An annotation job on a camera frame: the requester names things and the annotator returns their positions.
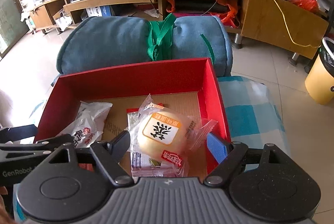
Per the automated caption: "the red plastic bag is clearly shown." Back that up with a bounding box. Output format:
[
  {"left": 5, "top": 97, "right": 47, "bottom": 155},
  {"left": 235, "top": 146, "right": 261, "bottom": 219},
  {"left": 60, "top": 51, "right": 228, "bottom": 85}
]
[{"left": 289, "top": 0, "right": 319, "bottom": 14}]

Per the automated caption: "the green strap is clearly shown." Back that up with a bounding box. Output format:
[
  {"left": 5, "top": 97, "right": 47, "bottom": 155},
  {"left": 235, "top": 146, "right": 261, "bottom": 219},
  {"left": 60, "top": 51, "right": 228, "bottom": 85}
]
[{"left": 146, "top": 13, "right": 216, "bottom": 64}]

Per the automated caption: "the wooden TV cabinet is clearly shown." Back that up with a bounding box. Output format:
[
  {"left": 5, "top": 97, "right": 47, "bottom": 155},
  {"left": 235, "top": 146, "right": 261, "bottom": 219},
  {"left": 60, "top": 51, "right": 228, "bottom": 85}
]
[{"left": 28, "top": 0, "right": 328, "bottom": 58}]

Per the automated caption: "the blue white checkered tablecloth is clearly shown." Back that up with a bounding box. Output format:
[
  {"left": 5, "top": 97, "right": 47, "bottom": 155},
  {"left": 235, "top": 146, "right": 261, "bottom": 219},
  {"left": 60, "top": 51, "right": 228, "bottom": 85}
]
[{"left": 217, "top": 76, "right": 290, "bottom": 153}]

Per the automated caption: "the red cardboard box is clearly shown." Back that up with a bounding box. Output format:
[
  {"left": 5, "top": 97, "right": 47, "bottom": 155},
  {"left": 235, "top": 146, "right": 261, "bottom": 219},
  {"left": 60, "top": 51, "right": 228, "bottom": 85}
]
[{"left": 33, "top": 57, "right": 232, "bottom": 180}]

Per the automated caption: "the blue rolled blanket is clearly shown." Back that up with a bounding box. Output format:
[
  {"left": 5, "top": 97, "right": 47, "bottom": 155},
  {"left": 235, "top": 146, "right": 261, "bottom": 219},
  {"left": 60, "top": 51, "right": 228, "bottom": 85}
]
[{"left": 56, "top": 14, "right": 233, "bottom": 77}]

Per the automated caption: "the yellow trash bin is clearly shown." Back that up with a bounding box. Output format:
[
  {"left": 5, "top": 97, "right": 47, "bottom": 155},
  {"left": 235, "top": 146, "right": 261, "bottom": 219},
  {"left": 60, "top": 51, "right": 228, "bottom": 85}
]
[{"left": 305, "top": 37, "right": 334, "bottom": 105}]

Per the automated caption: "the orange bag in cabinet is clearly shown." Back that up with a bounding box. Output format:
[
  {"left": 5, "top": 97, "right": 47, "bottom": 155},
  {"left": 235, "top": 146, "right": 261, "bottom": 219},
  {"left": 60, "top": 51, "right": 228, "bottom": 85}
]
[{"left": 166, "top": 0, "right": 240, "bottom": 28}]

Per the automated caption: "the red white spicy strip packet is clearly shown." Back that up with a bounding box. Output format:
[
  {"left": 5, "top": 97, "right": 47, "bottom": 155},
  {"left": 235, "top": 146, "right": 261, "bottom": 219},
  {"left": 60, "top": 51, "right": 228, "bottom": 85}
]
[{"left": 126, "top": 102, "right": 165, "bottom": 178}]

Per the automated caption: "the person's left hand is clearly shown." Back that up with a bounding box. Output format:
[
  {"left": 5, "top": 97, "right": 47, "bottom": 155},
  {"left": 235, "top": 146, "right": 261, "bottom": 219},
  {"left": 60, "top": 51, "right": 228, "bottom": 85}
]
[{"left": 0, "top": 187, "right": 16, "bottom": 224}]

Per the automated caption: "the white blue box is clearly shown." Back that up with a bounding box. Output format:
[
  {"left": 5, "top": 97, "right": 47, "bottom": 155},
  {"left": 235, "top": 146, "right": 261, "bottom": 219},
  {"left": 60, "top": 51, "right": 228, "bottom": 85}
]
[{"left": 86, "top": 5, "right": 115, "bottom": 17}]

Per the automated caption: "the white black chicken snack packet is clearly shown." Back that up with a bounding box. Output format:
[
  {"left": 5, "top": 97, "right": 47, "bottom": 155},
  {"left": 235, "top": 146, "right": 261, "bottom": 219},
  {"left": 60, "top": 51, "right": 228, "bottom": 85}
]
[{"left": 57, "top": 101, "right": 113, "bottom": 148}]

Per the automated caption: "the round steamed cake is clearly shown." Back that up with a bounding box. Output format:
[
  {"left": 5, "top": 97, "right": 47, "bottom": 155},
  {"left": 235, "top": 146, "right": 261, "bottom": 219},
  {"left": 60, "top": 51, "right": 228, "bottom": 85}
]
[{"left": 139, "top": 95, "right": 217, "bottom": 168}]

